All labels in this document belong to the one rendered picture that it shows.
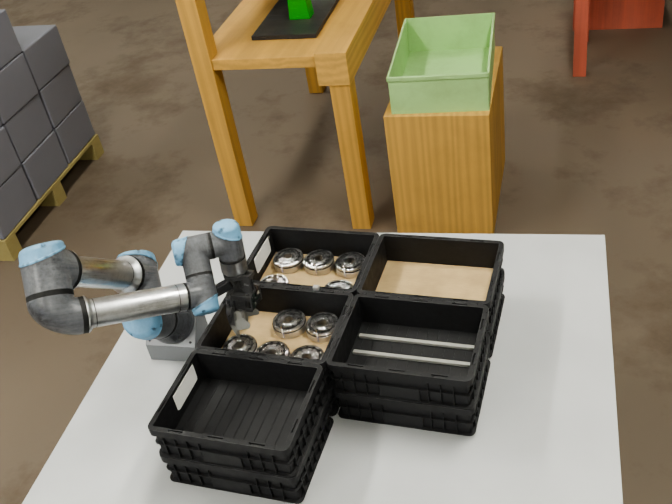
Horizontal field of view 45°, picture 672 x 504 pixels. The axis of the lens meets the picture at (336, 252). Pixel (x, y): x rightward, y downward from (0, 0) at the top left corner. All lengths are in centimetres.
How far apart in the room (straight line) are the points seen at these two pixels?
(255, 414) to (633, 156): 303
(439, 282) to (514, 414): 49
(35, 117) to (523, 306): 326
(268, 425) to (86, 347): 192
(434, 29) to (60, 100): 230
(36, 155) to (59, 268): 291
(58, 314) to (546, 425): 132
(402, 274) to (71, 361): 190
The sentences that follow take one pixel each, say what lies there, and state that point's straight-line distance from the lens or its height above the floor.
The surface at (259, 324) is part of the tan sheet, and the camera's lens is 256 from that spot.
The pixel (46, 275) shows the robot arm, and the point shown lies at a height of 134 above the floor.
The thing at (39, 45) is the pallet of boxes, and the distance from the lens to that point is 515.
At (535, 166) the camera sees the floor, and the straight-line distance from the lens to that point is 467.
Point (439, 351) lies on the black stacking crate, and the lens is 237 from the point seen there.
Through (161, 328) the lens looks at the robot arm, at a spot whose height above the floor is 94.
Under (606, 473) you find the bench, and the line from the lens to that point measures 227.
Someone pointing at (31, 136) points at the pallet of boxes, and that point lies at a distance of 502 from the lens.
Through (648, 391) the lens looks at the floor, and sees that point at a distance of 342.
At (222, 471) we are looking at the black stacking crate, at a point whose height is 80.
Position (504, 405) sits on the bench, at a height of 70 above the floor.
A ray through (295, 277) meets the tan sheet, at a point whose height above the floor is 83.
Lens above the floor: 249
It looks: 37 degrees down
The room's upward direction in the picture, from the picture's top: 10 degrees counter-clockwise
